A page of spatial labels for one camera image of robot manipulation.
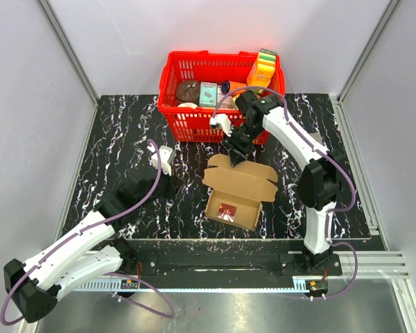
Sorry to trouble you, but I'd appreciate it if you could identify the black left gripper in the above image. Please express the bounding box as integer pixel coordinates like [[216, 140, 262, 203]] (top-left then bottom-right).
[[138, 164, 184, 209]]

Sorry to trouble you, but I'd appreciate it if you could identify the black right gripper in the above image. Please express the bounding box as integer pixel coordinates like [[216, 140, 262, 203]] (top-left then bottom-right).
[[220, 121, 264, 169]]

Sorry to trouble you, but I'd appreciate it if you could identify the brown cardboard box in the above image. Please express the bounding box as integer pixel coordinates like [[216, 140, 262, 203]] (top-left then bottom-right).
[[202, 154, 278, 231]]

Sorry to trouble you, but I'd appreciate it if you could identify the small red plastic packet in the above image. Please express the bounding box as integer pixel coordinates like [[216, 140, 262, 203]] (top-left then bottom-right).
[[217, 203, 237, 222]]

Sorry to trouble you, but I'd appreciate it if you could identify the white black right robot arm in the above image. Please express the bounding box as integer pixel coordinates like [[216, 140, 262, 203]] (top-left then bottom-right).
[[209, 86, 356, 275]]

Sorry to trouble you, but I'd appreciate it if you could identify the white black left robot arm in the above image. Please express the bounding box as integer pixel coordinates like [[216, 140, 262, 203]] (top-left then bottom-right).
[[1, 171, 182, 325]]

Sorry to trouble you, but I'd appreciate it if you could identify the pink white small box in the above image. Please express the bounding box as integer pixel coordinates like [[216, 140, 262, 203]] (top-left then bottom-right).
[[217, 92, 233, 109]]

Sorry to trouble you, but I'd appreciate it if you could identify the teal white small box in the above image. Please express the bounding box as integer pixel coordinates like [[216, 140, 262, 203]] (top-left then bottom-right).
[[198, 82, 218, 108]]

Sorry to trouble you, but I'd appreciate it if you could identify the red plastic shopping basket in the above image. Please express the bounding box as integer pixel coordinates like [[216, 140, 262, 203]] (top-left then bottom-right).
[[157, 50, 286, 146]]

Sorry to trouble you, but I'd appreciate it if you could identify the yellow green sponge pack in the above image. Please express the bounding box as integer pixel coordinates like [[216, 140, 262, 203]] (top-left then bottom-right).
[[232, 94, 241, 110]]

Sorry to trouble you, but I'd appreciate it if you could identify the white round lid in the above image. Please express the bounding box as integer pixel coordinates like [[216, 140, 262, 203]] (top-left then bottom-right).
[[178, 102, 198, 109]]

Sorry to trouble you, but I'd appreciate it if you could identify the orange cylindrical can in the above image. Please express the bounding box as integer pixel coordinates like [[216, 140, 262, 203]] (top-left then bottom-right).
[[220, 80, 247, 94]]

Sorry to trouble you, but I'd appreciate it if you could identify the tall orange sponge pack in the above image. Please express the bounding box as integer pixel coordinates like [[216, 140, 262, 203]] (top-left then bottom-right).
[[247, 49, 277, 87]]

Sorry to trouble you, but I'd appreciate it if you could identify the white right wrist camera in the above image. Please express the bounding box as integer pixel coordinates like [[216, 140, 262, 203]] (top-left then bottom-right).
[[209, 114, 232, 137]]

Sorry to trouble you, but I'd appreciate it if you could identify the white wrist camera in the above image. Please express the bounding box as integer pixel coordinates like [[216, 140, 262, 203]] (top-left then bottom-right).
[[149, 146, 175, 176], [209, 114, 232, 137]]

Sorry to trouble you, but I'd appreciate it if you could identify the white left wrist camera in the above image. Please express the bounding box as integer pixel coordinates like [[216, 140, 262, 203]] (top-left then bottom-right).
[[149, 146, 175, 176]]

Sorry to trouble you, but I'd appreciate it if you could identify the aluminium slotted rail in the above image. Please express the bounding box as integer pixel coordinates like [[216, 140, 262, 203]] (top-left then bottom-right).
[[79, 251, 408, 294]]

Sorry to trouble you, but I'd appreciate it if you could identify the left aluminium frame post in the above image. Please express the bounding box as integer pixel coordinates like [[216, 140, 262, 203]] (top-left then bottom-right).
[[35, 0, 100, 105]]

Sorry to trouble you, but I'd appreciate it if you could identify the aluminium frame post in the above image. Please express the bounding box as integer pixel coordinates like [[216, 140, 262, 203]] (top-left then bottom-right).
[[35, 0, 100, 105], [336, 0, 403, 103]]

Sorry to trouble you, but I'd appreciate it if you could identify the right aluminium frame post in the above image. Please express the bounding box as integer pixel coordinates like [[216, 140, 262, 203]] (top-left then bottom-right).
[[336, 0, 403, 103]]

